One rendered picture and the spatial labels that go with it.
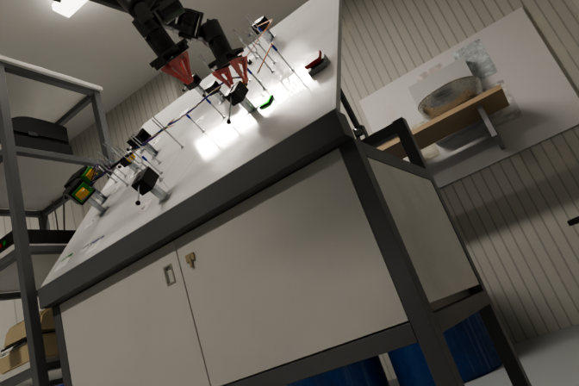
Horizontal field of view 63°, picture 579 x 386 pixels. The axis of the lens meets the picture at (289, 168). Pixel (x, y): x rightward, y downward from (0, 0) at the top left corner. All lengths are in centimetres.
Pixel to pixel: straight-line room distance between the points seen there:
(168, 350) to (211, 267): 26
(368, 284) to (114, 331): 82
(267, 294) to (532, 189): 265
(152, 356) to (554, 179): 282
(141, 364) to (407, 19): 331
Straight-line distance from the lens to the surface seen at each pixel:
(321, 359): 111
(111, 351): 157
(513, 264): 356
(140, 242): 140
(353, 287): 105
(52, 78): 238
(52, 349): 192
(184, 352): 136
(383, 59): 402
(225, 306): 125
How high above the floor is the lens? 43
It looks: 20 degrees up
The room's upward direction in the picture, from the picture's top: 20 degrees counter-clockwise
